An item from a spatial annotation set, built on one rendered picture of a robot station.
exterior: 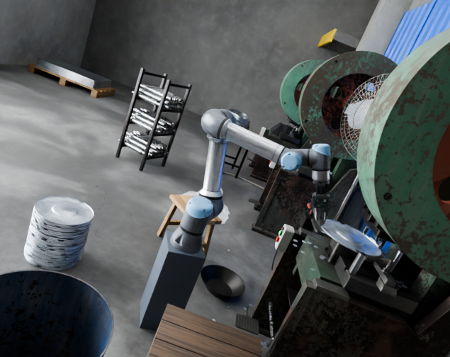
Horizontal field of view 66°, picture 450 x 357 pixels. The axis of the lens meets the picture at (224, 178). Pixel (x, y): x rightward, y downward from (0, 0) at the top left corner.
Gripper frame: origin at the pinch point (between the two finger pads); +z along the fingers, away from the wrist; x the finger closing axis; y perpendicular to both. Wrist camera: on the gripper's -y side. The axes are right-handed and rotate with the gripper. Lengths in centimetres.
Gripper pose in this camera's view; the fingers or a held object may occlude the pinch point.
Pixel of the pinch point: (320, 222)
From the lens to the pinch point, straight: 162.6
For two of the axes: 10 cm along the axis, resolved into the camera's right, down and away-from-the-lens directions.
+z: 0.4, 9.8, 1.9
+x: 9.5, 0.2, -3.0
